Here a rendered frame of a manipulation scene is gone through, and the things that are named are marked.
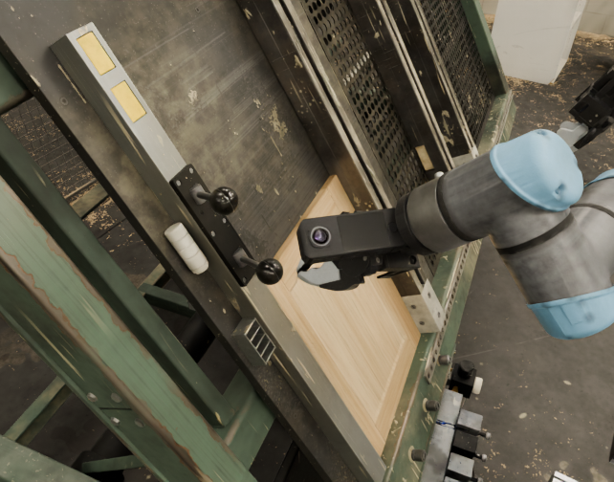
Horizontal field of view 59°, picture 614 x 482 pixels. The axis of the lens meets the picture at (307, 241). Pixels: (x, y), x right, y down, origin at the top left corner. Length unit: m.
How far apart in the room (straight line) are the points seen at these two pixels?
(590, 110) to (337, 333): 0.70
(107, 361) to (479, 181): 0.46
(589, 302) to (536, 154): 0.14
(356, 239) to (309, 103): 0.58
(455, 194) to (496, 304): 2.31
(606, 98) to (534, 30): 3.71
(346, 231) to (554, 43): 4.48
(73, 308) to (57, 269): 0.05
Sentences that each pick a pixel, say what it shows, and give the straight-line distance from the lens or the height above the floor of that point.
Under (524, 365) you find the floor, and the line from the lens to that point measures 2.62.
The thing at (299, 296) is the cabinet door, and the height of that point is 1.23.
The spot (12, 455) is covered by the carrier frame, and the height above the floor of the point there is 0.79.
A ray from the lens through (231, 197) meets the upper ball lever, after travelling 0.70.
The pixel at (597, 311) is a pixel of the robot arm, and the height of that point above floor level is 1.60.
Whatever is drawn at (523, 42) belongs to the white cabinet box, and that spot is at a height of 0.30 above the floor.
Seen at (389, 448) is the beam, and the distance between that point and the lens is 1.23.
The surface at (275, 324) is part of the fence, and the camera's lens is 0.91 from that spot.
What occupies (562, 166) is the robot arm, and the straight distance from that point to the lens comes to 0.52.
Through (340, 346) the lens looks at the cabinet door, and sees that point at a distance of 1.11.
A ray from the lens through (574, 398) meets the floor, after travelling 2.60.
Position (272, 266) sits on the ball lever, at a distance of 0.74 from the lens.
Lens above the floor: 1.97
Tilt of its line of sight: 41 degrees down
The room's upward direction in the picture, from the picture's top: straight up
